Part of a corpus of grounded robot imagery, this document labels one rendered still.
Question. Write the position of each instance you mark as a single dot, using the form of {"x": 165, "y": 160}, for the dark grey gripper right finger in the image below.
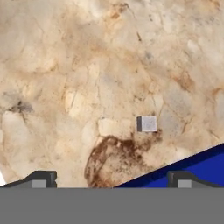
{"x": 179, "y": 178}

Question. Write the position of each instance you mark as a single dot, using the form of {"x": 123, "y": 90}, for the white sugar cube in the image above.
{"x": 148, "y": 123}

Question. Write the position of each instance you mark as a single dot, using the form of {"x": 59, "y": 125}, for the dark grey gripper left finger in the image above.
{"x": 43, "y": 178}

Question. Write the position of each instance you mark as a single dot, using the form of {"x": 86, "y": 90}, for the blue tray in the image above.
{"x": 204, "y": 167}

